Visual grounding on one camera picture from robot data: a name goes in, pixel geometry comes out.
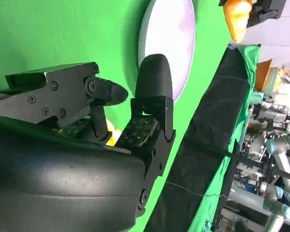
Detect orange background object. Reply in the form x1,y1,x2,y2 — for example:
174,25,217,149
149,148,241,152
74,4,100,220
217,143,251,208
255,58,281,92

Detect black cloth backdrop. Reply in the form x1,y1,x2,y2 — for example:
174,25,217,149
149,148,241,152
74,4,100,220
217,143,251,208
145,47,251,232

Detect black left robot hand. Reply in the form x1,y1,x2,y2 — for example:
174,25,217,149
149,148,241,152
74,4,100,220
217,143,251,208
246,0,285,28

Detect thin black hanging cable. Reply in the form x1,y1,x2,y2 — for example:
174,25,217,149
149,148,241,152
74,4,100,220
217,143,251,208
165,182,229,198

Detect workshop desk clutter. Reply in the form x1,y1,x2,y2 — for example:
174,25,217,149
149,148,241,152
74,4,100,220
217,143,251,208
219,91,290,232

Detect lilac plate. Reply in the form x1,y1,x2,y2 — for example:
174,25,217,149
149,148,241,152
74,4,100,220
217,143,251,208
137,0,196,102

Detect green table cloth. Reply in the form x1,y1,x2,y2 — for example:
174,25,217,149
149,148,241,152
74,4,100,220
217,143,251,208
0,0,230,232

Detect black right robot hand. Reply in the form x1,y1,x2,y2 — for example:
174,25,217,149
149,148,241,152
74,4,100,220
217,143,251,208
0,53,176,232

